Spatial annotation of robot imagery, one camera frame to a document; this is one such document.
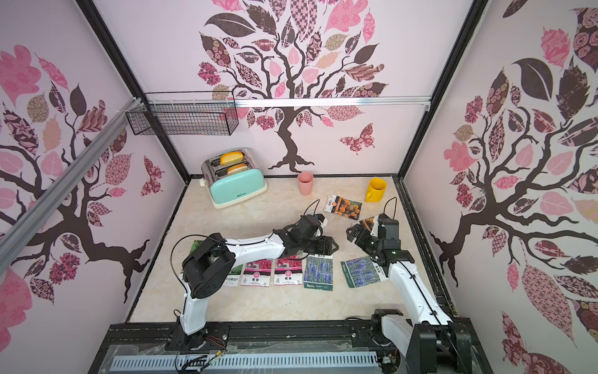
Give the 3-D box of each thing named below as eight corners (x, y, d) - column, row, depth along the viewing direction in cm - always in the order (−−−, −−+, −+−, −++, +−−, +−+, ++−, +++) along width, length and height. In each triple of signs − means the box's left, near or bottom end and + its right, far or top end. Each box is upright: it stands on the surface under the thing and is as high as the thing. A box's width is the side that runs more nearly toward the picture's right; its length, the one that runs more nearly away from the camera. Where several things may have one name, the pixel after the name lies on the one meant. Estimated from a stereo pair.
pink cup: (298, 195, 115) (297, 181, 107) (298, 185, 119) (297, 171, 112) (313, 195, 115) (313, 181, 107) (312, 185, 119) (313, 171, 112)
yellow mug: (365, 205, 111) (369, 193, 104) (362, 190, 117) (366, 178, 110) (384, 205, 111) (389, 193, 104) (380, 190, 117) (384, 177, 110)
